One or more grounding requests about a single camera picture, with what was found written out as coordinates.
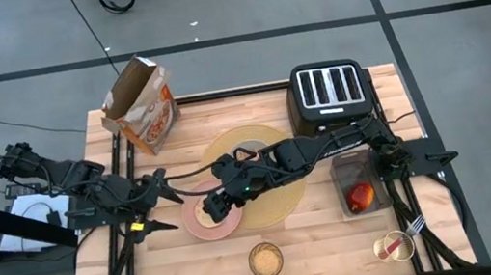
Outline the gold wire utensil holder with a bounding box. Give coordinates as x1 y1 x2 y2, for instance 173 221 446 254
370 227 419 267

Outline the red-handled silver fork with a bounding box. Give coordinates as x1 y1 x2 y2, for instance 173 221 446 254
373 213 433 261

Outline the red apple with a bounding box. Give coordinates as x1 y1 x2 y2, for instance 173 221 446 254
342 179 379 216

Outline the small bowl of oats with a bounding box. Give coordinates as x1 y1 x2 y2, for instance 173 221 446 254
245 238 287 275

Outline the black four-slot toaster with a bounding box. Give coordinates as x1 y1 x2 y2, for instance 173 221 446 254
281 54 379 141

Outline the white paper sheet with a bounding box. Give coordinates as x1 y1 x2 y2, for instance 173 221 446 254
0 188 81 259

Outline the pumpkin cereal box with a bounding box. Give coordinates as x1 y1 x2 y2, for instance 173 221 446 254
92 49 188 164

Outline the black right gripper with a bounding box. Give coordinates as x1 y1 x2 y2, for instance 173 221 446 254
195 149 283 226

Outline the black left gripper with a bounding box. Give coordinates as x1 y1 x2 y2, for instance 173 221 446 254
99 164 190 242

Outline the yellow tape tag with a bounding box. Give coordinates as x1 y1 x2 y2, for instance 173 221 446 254
128 219 147 234

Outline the black power adapter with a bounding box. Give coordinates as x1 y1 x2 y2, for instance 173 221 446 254
2 179 44 202
44 209 64 231

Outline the grey translucent plastic bin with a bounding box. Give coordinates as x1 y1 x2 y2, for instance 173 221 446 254
327 145 395 220

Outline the toast slice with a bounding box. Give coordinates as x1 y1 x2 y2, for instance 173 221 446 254
191 194 223 232

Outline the round woven placemat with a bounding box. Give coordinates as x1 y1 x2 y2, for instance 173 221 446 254
195 117 314 237

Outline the pink round plate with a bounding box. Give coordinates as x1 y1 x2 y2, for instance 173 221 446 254
177 174 248 246

